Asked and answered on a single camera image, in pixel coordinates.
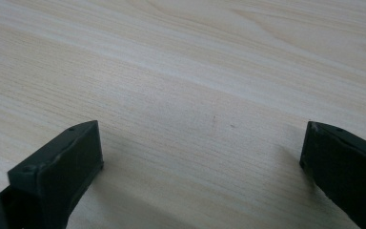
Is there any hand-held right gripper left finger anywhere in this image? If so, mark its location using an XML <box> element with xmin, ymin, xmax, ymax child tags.
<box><xmin>0</xmin><ymin>119</ymin><xmax>105</xmax><ymax>229</ymax></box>

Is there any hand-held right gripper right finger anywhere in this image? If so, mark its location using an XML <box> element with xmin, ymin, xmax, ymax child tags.
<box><xmin>299</xmin><ymin>120</ymin><xmax>366</xmax><ymax>229</ymax></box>

